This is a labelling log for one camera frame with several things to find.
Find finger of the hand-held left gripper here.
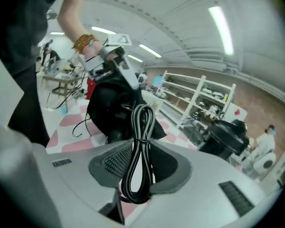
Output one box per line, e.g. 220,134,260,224
113,54,141,91

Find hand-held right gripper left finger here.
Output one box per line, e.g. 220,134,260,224
47,139,135,228

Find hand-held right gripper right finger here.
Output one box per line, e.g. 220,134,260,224
123,141,273,228

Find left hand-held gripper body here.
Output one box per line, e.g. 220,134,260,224
77,33,133,81

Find black drawstring bag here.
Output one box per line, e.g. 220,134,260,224
86,76,168,145

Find black hair dryer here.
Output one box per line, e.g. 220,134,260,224
120,103,157,205

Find person's left forearm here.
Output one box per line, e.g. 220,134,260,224
57,0,103,59

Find person's left hand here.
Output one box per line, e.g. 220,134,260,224
103,52,125,64

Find wooden table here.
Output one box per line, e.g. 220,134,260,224
41,72,85,110

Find pink white checkered tablecloth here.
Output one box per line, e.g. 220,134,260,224
46,103,198,219

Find white round backpack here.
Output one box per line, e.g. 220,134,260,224
251,152,276,176

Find white shelving unit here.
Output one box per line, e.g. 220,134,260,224
156,70,237,131

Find ceiling air conditioner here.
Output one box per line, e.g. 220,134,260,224
185,48,229,72

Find white cabinet with red sticker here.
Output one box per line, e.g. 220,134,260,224
224,103,248,124

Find person's black clothing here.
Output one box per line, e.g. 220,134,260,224
0,0,99,148

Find amber bead bracelet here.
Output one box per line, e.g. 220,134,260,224
72,33,100,55

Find wall display screen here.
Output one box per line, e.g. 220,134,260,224
153,75,166,87

